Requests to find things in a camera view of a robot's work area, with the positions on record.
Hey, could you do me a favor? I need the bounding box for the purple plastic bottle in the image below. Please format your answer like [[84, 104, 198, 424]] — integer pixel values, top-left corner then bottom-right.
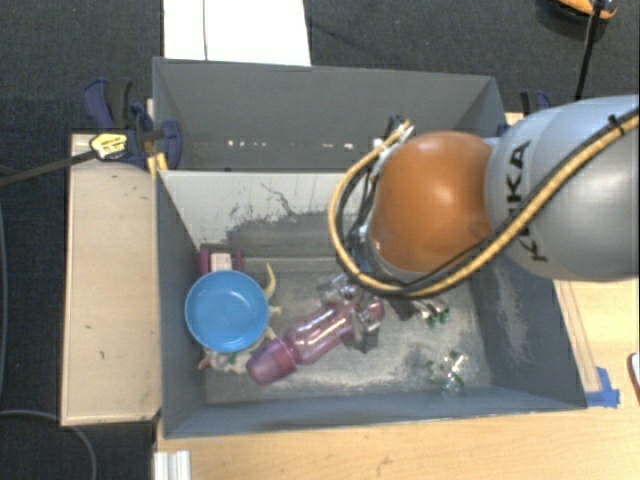
[[245, 299, 387, 387]]

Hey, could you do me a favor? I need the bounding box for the pale wood flat board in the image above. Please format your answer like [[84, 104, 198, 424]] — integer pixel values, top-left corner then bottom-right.
[[59, 132, 164, 427]]

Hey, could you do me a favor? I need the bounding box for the purple and pink toy block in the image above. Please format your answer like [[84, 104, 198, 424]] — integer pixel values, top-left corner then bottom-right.
[[198, 244, 245, 276]]

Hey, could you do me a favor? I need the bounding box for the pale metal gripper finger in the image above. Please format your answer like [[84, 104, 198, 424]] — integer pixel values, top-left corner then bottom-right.
[[317, 274, 363, 310], [351, 309, 382, 355]]

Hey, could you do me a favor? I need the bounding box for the blue plastic bowl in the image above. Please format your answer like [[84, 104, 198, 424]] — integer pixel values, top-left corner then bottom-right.
[[183, 269, 271, 354]]

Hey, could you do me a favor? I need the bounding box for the grey metal bin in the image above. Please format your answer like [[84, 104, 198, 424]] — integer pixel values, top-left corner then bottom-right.
[[151, 56, 589, 440]]

